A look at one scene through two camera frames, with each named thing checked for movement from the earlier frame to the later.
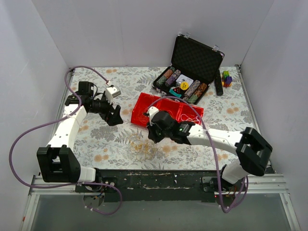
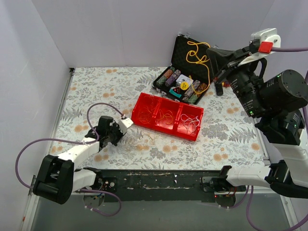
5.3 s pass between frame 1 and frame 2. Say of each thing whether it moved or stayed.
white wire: stayed
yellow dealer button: stayed
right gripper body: moved
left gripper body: moved
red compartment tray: stayed
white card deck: stayed
